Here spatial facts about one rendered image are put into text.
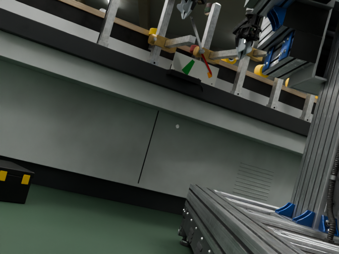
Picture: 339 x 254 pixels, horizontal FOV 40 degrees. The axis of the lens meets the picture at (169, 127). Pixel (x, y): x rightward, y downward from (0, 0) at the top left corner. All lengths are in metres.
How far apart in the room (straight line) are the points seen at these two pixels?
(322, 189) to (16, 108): 1.44
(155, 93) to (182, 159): 0.49
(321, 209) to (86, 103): 1.35
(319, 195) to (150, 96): 1.10
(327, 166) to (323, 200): 0.10
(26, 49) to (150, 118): 0.76
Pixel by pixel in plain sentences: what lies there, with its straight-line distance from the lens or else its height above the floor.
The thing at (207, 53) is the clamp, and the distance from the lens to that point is 2.34.
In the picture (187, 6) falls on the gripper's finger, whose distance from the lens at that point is 2.21.
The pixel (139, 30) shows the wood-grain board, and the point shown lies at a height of 0.88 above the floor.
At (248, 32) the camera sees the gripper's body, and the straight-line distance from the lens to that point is 2.09.
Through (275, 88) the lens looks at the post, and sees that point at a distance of 2.59.
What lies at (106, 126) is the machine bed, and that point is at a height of 0.36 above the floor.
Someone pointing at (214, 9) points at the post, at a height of 1.07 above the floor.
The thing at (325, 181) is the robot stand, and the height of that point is 0.36.
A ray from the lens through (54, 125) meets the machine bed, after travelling 2.28.
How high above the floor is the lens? 0.33
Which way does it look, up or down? 3 degrees up
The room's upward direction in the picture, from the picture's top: 16 degrees clockwise
